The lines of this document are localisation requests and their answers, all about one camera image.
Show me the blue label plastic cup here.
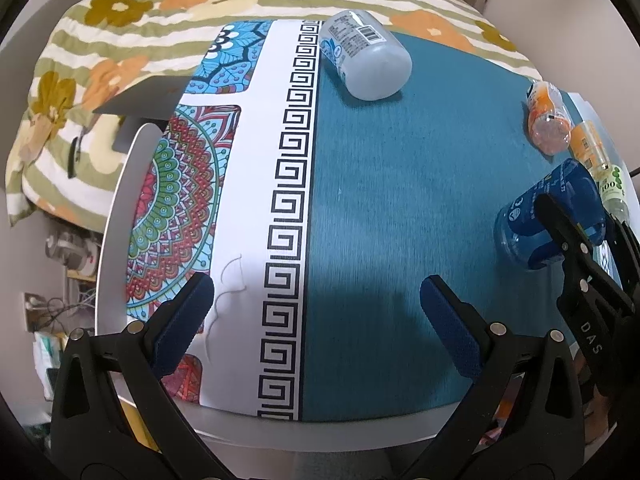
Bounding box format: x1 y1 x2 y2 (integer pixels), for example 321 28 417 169
494 158 606 271

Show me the green label clear cup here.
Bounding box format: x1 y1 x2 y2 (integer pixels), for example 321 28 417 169
598 164 629 222

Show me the yellow orange label cup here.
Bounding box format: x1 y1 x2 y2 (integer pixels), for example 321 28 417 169
570 120 611 181

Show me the orange label clear cup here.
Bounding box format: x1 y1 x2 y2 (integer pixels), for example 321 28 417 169
526 81 573 156

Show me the white frosted plastic cup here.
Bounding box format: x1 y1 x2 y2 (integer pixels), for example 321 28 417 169
320 10 412 102

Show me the teal patterned tablecloth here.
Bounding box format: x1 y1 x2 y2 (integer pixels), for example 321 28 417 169
124 18 626 423

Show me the grey laptop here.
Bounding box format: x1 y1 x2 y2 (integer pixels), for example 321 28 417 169
96 76 190 154

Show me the floral striped bed quilt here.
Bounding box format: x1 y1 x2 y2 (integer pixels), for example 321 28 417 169
1 0 539 232

